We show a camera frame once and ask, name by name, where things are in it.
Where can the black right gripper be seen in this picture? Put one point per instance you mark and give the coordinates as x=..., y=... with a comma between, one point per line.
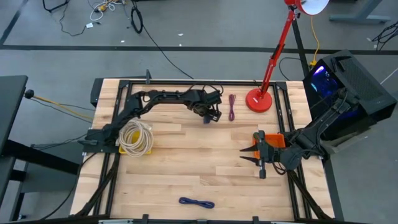
x=270, y=155

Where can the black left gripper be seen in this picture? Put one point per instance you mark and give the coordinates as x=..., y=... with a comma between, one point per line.
x=202, y=99

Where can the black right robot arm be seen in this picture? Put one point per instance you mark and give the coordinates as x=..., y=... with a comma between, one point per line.
x=323, y=124

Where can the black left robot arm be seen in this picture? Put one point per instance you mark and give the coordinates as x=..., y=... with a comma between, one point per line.
x=161, y=95

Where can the orange plastic basket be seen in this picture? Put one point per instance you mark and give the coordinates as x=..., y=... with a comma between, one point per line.
x=276, y=140

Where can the red desk lamp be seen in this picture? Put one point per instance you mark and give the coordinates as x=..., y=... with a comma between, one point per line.
x=258, y=100

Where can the yellow plastic basket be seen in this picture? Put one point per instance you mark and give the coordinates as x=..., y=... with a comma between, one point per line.
x=135, y=137

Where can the black blue-lit computer tower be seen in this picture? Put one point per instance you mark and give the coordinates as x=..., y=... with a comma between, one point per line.
x=363, y=81

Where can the grey metal wood-top table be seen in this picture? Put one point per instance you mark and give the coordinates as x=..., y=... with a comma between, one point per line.
x=357, y=18

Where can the black side desk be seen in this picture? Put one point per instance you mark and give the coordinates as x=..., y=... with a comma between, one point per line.
x=11, y=102

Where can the black aluminium table frame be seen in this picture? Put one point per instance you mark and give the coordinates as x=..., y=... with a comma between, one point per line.
x=202, y=83

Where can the black curved bracket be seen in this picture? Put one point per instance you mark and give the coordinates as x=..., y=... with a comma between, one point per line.
x=148, y=77

